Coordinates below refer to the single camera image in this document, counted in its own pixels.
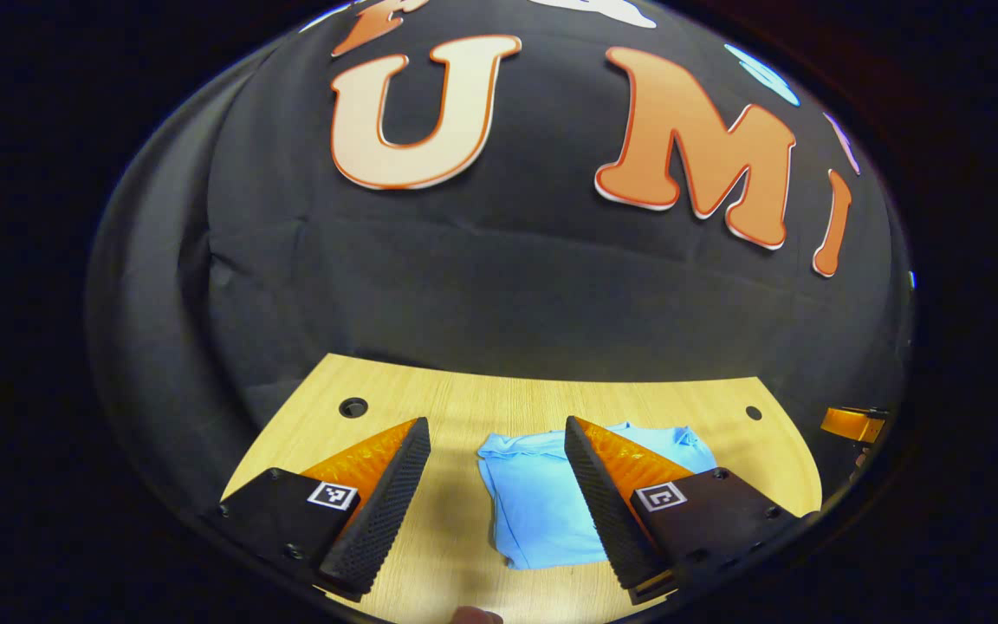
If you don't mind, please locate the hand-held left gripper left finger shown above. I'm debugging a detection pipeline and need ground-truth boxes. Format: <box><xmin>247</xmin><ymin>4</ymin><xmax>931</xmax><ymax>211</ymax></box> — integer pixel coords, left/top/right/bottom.
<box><xmin>203</xmin><ymin>416</ymin><xmax>433</xmax><ymax>604</ymax></box>

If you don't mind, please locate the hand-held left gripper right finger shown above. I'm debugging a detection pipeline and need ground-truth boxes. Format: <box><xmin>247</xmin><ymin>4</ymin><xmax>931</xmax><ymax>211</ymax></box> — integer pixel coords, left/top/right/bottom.
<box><xmin>563</xmin><ymin>415</ymin><xmax>813</xmax><ymax>606</ymax></box>

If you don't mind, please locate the light blue polo T-shirt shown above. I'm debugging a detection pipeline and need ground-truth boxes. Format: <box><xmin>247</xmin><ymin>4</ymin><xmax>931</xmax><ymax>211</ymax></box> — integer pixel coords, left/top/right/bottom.
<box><xmin>476</xmin><ymin>421</ymin><xmax>719</xmax><ymax>572</ymax></box>

